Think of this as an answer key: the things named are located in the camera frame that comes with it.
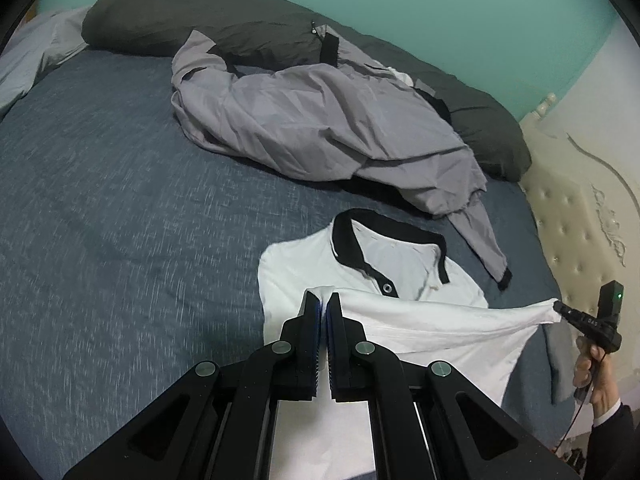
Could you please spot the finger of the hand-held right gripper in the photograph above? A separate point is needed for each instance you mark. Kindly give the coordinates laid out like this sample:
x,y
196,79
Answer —
x,y
570,316

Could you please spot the person's right hand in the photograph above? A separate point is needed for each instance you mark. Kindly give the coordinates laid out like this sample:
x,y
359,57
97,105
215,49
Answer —
x,y
602,385

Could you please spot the cream tufted headboard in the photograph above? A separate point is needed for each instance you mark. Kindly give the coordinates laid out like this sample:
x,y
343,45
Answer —
x,y
575,220

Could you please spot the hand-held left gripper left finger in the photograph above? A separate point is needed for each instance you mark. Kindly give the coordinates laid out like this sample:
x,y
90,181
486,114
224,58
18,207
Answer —
x,y
315,350

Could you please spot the grey jacket black cuffs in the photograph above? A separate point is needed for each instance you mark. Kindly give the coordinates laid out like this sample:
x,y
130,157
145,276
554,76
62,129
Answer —
x,y
310,115

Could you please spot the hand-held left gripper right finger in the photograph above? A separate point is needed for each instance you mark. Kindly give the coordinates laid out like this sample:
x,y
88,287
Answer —
x,y
330,355

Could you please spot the grey folded cloth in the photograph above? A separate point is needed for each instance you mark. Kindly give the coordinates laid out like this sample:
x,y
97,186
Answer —
x,y
562,360

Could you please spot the blue bed sheet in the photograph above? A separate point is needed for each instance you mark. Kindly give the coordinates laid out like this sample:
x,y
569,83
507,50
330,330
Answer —
x,y
125,210

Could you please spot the white polo shirt black collar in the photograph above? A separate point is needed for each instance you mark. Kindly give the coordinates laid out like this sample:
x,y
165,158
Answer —
x,y
400,325

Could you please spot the dark grey long pillow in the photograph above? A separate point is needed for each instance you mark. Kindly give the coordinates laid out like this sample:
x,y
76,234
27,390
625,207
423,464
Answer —
x,y
165,10

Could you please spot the light grey duvet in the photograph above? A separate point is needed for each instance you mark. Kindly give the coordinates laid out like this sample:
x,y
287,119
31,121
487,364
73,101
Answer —
x,y
30,55

